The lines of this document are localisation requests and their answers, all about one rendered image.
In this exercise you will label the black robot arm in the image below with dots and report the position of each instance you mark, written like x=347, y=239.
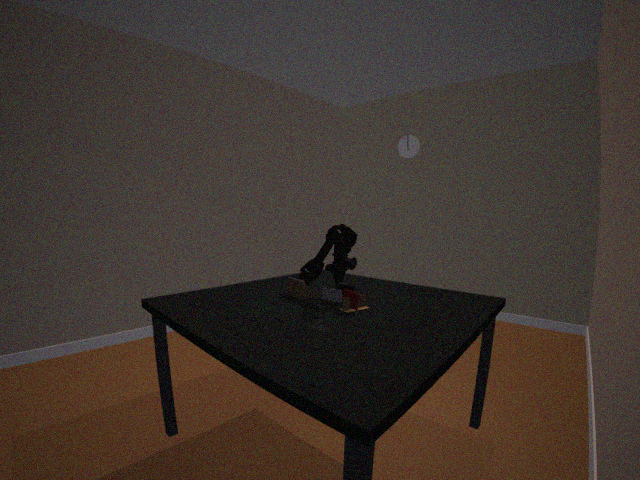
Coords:
x=342, y=243

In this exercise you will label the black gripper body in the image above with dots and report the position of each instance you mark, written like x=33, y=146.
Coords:
x=336, y=265

